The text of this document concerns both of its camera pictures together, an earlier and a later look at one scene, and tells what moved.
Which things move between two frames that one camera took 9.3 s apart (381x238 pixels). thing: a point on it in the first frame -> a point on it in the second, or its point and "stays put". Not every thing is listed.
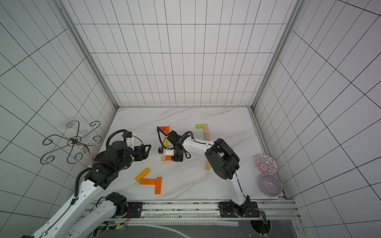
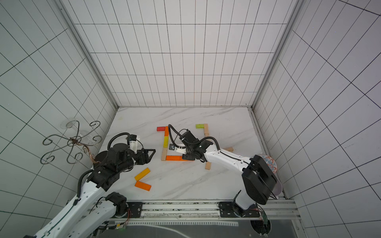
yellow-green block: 166,143 stays put
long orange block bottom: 158,188 -> 181,159
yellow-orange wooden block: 142,174 stays put
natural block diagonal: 206,128 stays put
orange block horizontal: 148,181 -> 142,185
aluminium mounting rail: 271,210 stays put
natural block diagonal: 208,165 stays put
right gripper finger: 177,157 -> 190,156
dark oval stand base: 99,156 stays put
